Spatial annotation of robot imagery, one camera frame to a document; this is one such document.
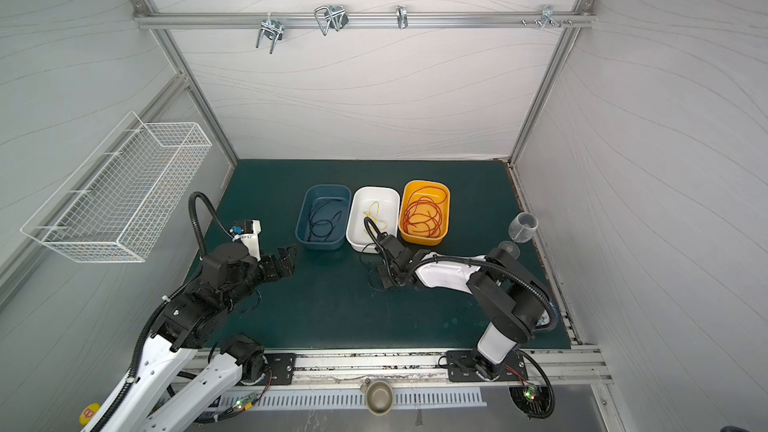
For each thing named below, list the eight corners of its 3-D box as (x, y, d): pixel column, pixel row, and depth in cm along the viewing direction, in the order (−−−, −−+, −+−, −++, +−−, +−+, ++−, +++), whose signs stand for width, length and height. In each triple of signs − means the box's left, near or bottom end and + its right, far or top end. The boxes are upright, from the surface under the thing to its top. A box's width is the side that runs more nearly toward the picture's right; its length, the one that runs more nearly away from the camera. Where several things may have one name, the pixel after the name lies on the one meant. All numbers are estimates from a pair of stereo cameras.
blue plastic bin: (296, 250, 98) (290, 239, 92) (309, 197, 113) (304, 184, 107) (349, 250, 98) (347, 239, 92) (355, 197, 113) (353, 184, 107)
